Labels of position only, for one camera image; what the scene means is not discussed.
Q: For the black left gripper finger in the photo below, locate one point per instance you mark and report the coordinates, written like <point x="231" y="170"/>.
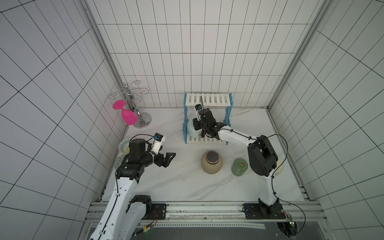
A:
<point x="170" y="155"/>
<point x="167" y="162"/>

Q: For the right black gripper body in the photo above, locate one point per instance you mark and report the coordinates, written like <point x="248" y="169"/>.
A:
<point x="198" y="124"/>

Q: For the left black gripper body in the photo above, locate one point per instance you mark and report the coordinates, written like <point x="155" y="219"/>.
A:
<point x="158" y="159"/>

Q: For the light blue tea canister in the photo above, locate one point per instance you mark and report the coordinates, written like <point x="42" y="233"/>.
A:
<point x="192" y="132"/>

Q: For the brown tea canister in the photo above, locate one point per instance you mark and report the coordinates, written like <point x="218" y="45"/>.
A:
<point x="211" y="162"/>

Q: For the green tea canister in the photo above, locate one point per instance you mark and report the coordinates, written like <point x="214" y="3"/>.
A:
<point x="239" y="167"/>

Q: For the cream tea canister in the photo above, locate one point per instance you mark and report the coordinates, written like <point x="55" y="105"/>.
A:
<point x="279" y="167"/>

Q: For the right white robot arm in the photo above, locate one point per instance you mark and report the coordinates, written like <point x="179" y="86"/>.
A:
<point x="261" y="154"/>

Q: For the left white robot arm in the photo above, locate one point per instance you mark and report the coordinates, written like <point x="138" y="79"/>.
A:
<point x="127" y="214"/>

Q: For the blue white wooden shelf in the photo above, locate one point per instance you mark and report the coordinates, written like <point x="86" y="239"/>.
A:
<point x="220" y="100"/>

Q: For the yellow blue patterned bowl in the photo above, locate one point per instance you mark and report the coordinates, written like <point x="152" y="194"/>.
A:
<point x="124" y="149"/>

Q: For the chrome glass holder stand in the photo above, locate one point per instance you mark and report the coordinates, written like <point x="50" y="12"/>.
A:
<point x="134" y="95"/>

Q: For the pink plastic wine glass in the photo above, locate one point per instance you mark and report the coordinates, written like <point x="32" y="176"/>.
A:
<point x="128" y="116"/>

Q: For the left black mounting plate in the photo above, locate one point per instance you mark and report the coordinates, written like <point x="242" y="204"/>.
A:
<point x="155" y="211"/>

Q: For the black mounting plate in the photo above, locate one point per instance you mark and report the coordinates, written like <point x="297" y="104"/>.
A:
<point x="255" y="211"/>
<point x="155" y="211"/>

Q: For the left base wiring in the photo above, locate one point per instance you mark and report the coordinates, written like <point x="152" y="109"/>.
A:
<point x="147" y="225"/>

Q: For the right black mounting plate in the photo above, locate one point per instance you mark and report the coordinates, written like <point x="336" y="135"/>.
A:
<point x="255" y="211"/>

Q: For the right base electronics board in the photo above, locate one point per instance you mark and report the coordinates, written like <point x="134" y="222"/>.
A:
<point x="289" y="228"/>

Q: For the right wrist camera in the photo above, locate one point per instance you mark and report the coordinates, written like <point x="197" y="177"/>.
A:
<point x="198" y="108"/>

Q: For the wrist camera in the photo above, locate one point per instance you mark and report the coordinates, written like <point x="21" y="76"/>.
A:
<point x="198" y="108"/>
<point x="157" y="144"/>

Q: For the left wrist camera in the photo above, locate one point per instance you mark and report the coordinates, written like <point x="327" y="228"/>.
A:
<point x="157" y="144"/>

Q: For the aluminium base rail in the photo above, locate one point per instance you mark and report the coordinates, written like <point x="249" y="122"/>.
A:
<point x="230" y="214"/>

